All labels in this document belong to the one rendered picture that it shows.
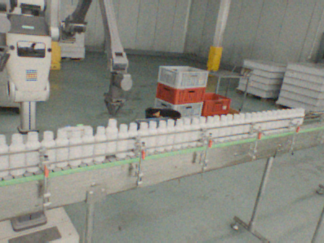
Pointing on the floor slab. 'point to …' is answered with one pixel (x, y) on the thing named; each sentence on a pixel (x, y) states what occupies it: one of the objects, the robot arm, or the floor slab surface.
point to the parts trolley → (229, 83)
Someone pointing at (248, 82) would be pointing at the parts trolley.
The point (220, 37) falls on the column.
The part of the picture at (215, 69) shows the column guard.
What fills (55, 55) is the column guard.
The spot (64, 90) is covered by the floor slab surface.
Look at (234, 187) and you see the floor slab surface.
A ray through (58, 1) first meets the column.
